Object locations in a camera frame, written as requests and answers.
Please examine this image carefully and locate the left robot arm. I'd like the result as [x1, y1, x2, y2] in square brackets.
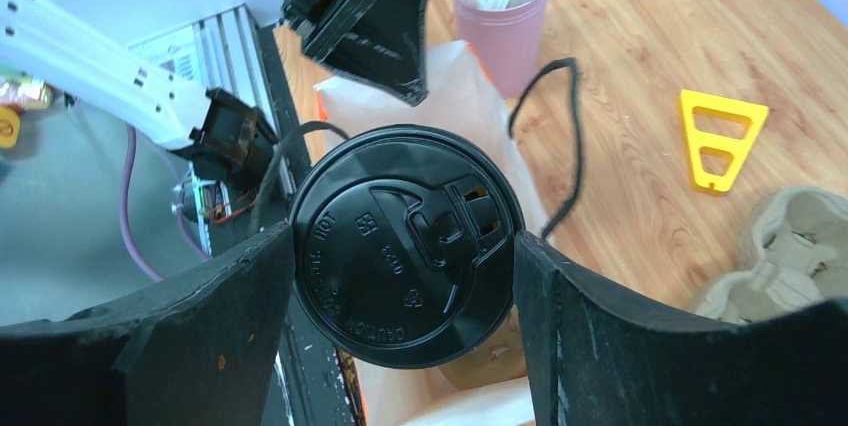
[1, 0, 428, 191]

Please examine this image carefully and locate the yellow plastic triangle piece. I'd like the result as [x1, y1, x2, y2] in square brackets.
[678, 89, 770, 196]

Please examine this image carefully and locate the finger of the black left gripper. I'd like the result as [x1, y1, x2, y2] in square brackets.
[282, 0, 428, 107]

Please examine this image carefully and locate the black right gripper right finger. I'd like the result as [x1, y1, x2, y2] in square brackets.
[513, 232, 847, 425]

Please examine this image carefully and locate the pink cup of straws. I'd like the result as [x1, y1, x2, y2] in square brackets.
[453, 0, 548, 98]

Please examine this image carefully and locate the single cardboard cup carrier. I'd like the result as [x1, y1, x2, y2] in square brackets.
[438, 306, 527, 391]

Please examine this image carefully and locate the orange and white paper bag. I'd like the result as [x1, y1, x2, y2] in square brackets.
[287, 41, 551, 425]

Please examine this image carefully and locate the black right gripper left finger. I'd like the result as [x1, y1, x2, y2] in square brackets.
[1, 221, 294, 425]

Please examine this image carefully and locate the cardboard cup carrier stack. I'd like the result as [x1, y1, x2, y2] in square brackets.
[686, 186, 847, 325]

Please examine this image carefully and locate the black plastic cup lid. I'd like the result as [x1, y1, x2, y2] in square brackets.
[290, 124, 525, 369]

